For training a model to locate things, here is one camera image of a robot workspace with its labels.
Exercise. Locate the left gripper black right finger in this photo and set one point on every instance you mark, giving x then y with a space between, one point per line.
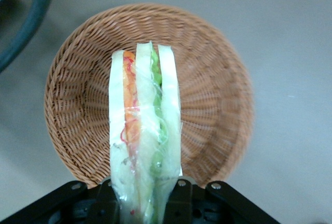
220 203

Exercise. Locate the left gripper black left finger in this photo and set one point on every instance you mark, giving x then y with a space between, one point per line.
64 203

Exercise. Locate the triangle sandwich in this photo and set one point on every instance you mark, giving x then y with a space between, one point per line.
145 120

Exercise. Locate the round brown wicker basket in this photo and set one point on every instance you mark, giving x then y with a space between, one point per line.
212 104

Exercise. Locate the dark teal curved rim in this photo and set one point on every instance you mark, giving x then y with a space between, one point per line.
36 14

